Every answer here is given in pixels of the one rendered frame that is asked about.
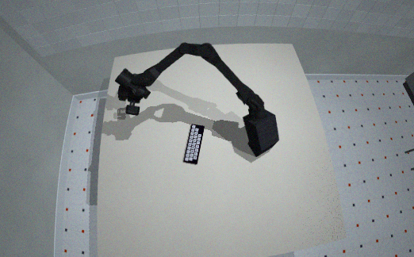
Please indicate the black keyboard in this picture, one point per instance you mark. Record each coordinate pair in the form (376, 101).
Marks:
(194, 144)

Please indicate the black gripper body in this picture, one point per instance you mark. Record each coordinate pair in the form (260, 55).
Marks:
(132, 109)

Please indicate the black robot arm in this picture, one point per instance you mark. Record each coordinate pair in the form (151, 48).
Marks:
(208, 53)

